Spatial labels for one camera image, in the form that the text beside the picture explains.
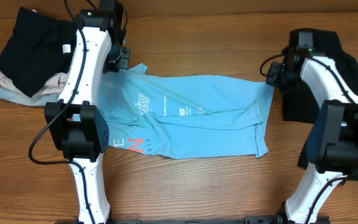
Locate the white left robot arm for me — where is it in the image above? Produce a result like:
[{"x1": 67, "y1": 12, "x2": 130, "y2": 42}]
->
[{"x1": 44, "y1": 10, "x2": 131, "y2": 223}]

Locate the pale blue folded garment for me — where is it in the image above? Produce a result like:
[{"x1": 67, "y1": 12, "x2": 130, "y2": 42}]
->
[{"x1": 0, "y1": 87, "x2": 60, "y2": 106}]

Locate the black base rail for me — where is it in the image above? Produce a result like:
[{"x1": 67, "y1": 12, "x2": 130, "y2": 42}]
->
[{"x1": 106, "y1": 215, "x2": 293, "y2": 224}]

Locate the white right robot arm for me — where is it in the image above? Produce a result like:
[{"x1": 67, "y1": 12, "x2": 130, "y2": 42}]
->
[{"x1": 266, "y1": 55, "x2": 358, "y2": 223}]

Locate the light blue printed t-shirt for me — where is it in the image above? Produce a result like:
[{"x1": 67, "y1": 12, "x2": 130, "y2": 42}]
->
[{"x1": 99, "y1": 64, "x2": 273, "y2": 159}]

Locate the beige folded garment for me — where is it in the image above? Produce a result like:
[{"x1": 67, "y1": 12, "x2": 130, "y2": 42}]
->
[{"x1": 0, "y1": 71, "x2": 69, "y2": 96}]

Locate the black garment on right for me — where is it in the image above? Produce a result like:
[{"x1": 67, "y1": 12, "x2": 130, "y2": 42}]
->
[{"x1": 281, "y1": 29, "x2": 358, "y2": 182}]

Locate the black folded garment on stack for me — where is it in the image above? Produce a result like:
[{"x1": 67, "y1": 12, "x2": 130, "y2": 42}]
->
[{"x1": 0, "y1": 7, "x2": 77, "y2": 97}]

